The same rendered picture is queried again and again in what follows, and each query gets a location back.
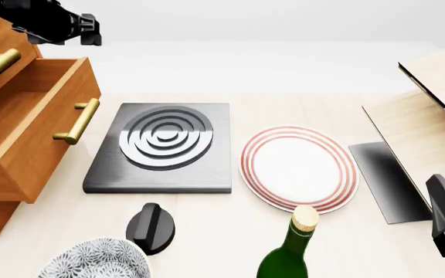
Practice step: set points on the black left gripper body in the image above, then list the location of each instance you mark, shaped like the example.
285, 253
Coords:
90, 29

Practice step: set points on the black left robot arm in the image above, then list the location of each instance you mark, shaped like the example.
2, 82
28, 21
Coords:
48, 20

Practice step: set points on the pale wooden box black edges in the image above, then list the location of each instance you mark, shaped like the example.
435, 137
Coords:
419, 127

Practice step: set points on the white plate with red rings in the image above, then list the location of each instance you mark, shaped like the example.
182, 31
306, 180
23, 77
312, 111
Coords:
297, 171

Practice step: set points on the flat black stove plate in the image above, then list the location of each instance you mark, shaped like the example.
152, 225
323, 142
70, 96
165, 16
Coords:
160, 173

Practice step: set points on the green glass bottle with cork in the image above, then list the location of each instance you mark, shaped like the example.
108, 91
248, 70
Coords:
284, 260

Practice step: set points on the round black stove knob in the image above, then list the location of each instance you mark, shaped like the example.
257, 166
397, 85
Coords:
149, 228

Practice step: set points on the patterned grey white bowl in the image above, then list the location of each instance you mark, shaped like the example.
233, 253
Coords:
99, 260

